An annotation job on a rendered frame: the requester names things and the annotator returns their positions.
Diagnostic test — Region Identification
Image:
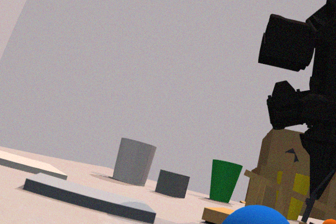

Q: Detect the blue ball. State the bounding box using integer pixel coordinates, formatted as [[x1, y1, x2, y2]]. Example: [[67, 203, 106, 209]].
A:
[[222, 205, 290, 224]]

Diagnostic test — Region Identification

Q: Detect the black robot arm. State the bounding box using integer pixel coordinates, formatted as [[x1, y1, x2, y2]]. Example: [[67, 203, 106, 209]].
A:
[[258, 0, 336, 130]]

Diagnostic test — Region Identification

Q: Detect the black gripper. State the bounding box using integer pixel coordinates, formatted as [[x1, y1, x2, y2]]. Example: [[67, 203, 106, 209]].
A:
[[296, 69, 336, 200]]

